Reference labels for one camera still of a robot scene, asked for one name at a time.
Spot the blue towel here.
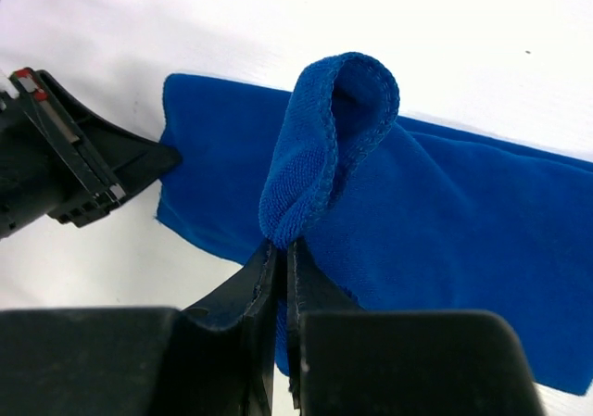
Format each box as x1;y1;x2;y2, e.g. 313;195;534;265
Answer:
157;53;592;395

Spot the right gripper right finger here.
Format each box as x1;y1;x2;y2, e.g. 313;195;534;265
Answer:
286;242;362;410

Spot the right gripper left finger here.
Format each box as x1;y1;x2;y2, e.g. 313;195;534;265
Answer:
184;240;278;415

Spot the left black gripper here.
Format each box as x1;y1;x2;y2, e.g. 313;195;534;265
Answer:
1;68;182;238

